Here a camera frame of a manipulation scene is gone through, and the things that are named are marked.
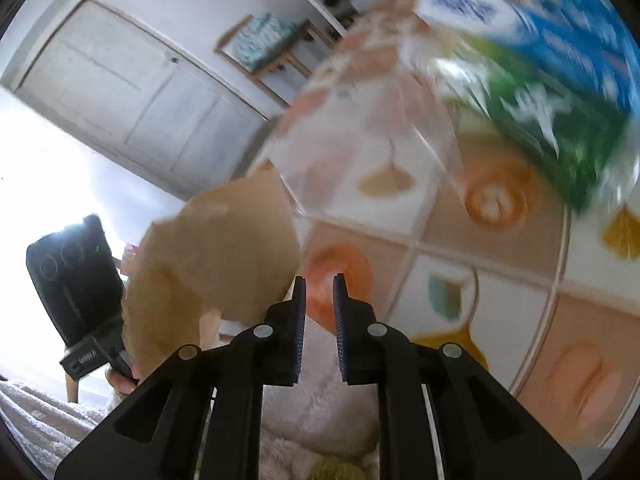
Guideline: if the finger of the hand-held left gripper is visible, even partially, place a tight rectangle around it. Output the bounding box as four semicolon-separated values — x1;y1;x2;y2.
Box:
107;349;136;385

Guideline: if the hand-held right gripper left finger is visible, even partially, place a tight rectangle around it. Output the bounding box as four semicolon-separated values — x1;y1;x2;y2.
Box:
54;276;307;480

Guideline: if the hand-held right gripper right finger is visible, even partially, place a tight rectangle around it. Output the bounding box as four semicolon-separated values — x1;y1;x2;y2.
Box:
333;274;585;480

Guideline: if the brown paper bag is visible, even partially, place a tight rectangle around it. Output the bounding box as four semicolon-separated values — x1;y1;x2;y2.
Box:
121;162;302;383

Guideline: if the clear plastic bag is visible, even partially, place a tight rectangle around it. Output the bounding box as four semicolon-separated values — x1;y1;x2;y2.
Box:
260;0;462;233

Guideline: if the green snack packet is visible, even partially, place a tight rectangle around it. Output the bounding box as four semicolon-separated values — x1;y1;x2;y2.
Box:
435;42;628;216

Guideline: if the blue and white carton box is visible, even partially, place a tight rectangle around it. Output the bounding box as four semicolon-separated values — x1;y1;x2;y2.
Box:
414;0;633;116

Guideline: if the person's left hand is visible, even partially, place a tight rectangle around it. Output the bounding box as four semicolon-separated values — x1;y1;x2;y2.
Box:
107;367;139;397

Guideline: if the yellow green cloth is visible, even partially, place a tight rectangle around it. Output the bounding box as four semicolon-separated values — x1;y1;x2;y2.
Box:
310;455;367;480

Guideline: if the white panelled door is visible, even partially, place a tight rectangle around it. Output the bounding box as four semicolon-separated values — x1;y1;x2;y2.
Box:
2;0;271;201

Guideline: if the framed picture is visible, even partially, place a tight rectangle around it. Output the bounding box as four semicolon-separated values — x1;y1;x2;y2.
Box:
215;14;321;108

